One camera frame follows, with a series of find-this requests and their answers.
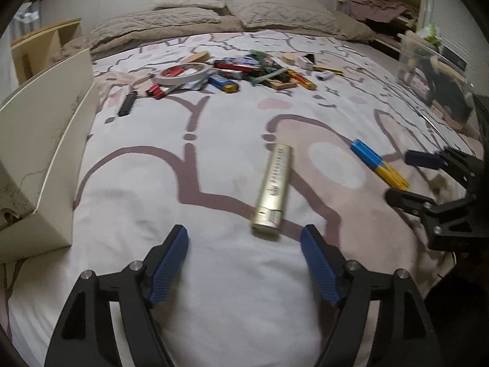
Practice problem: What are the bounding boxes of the gold lighter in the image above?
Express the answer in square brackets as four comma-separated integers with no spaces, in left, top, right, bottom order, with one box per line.
[250,143,294,235]

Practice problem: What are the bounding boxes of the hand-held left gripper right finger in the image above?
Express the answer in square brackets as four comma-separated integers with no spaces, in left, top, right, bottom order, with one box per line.
[300,225,446,367]

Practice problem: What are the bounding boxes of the white storage box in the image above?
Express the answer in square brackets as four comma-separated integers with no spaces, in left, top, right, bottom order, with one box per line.
[0,48,101,247]

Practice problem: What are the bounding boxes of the green packet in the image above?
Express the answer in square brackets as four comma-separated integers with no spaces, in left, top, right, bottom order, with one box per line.
[250,50,284,68]

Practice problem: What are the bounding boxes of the window blind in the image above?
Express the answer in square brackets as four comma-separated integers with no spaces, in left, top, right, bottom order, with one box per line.
[426,0,471,70]

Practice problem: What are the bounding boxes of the brown wooden block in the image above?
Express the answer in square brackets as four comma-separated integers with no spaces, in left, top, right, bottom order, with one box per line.
[267,78,298,92]

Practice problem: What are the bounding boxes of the white tape roll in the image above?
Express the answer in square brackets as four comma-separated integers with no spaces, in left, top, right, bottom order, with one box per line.
[155,62,210,85]

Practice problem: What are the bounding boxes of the yellow orange printed lighter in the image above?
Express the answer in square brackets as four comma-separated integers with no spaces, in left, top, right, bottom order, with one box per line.
[287,69,318,91]

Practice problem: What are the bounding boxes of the grey green pen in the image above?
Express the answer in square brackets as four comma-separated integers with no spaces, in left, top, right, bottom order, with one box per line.
[250,67,289,85]

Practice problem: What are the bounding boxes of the wooden shelf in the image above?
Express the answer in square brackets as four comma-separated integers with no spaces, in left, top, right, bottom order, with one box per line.
[11,18,83,87]

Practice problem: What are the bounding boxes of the blue lighter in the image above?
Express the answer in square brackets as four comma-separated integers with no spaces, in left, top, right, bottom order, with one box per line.
[208,74,240,95]

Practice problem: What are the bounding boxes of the clear plastic tub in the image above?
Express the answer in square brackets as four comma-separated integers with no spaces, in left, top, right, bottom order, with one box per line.
[396,31,478,150]

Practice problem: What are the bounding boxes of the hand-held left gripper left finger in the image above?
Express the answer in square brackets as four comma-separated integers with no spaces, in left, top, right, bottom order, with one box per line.
[44,225,189,367]

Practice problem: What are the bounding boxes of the green plant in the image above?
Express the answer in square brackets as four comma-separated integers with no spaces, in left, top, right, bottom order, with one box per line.
[418,23,443,45]

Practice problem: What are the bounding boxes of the beige pillows and blanket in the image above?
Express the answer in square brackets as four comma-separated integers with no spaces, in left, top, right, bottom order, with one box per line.
[63,8,377,55]

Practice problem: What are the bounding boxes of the pink clothes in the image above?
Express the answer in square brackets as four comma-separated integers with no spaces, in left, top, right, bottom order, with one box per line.
[349,0,416,24]

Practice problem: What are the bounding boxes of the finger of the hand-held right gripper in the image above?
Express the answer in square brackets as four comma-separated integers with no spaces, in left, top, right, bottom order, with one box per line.
[385,187,446,219]
[405,147,483,184]

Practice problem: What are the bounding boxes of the large beige pillow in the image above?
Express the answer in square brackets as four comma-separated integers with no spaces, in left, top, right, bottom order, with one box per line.
[225,0,343,37]

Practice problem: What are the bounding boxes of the cork lid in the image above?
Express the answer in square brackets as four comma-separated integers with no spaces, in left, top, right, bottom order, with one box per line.
[181,51,211,64]

